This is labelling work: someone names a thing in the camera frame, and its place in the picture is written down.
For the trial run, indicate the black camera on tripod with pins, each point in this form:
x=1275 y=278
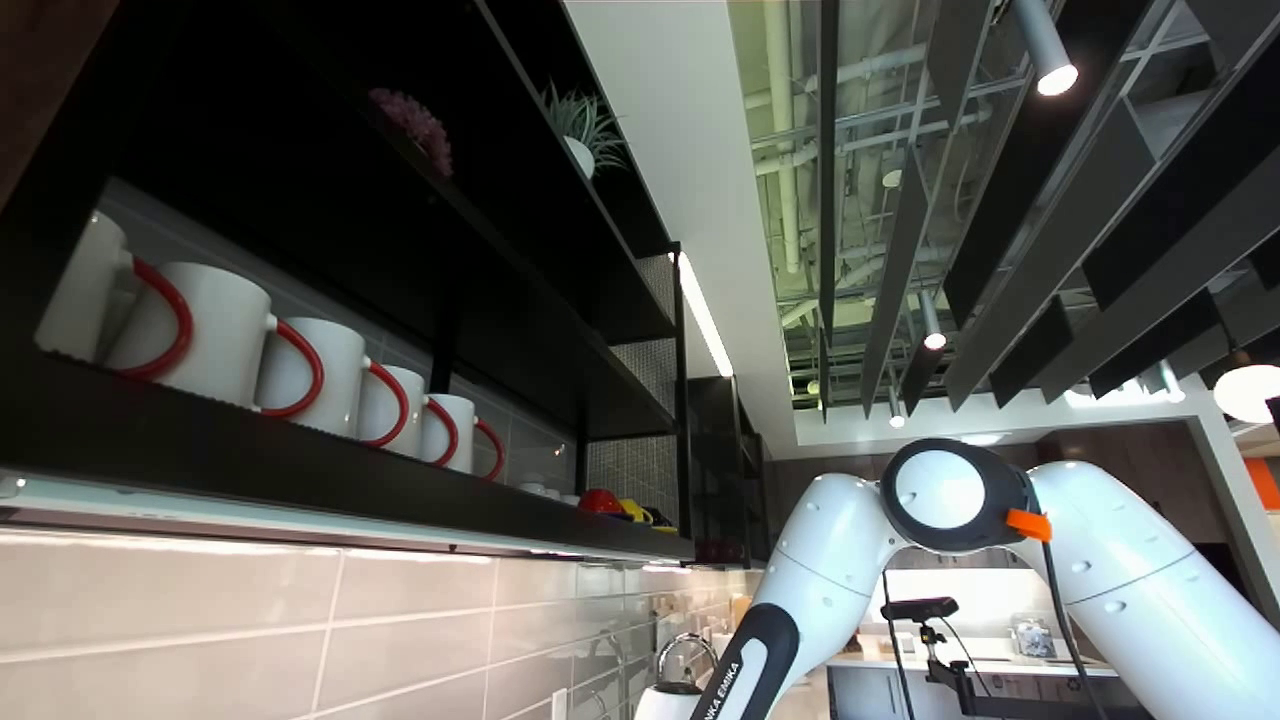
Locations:
x=922 y=608

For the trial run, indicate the small ceiling spotlight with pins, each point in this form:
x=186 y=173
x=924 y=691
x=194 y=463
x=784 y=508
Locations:
x=932 y=334

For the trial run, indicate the under-cabinet light strip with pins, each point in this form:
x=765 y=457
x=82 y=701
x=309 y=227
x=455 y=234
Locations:
x=264 y=513

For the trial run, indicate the red bowl blue rim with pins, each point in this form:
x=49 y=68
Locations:
x=601 y=503

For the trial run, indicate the purple flower decoration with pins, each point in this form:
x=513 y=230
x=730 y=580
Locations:
x=417 y=127

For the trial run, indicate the black open cabinet shelving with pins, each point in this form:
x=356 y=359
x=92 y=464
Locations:
x=335 y=163

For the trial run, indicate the yellow ceramic cup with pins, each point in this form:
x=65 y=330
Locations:
x=640 y=513

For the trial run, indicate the green potted plant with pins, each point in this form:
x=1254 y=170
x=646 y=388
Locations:
x=583 y=131

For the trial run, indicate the chrome kitchen faucet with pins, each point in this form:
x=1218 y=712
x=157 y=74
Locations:
x=667 y=660

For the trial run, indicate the round white ceiling lamp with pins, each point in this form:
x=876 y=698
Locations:
x=1249 y=394

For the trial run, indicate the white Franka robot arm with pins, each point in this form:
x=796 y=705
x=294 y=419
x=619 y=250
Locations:
x=1122 y=586

